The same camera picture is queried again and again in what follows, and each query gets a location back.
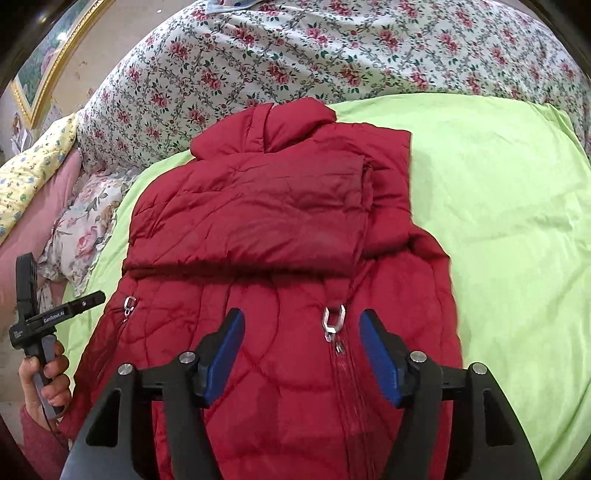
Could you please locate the person's left forearm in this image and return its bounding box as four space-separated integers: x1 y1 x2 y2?
18 404 75 480

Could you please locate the yellow floral pillow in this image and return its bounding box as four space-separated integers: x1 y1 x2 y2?
0 113 80 241

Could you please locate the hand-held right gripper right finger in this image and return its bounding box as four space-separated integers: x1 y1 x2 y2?
358 309 544 480

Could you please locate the rose lattice floral quilt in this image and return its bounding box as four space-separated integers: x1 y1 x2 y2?
76 0 591 174

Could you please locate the red quilted jacket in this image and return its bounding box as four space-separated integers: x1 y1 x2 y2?
58 98 465 480

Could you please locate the light green bed sheet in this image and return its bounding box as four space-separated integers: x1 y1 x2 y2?
54 95 591 480

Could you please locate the gold framed picture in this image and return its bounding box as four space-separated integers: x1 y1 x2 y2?
10 0 116 130

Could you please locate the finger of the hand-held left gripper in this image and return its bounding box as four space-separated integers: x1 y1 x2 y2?
54 291 106 324

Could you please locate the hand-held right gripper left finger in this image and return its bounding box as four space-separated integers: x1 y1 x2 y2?
60 308 246 480

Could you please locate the person's left hand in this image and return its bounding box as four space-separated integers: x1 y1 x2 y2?
17 342 71 420

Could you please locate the pink pillow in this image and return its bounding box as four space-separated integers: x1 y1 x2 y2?
0 150 84 324

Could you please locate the large floral ruffled pillow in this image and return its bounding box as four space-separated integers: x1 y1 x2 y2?
36 162 141 305

